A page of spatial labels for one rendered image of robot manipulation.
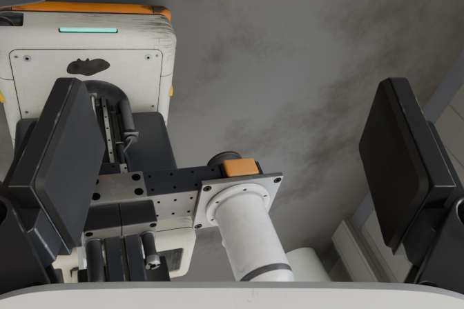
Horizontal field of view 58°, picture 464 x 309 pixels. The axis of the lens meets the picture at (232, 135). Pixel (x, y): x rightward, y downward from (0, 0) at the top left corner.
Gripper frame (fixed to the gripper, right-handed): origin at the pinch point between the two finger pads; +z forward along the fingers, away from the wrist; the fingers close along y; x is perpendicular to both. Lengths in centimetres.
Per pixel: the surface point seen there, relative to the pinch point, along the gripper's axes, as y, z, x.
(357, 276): 103, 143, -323
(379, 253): 117, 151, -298
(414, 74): 109, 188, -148
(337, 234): 93, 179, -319
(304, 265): 63, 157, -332
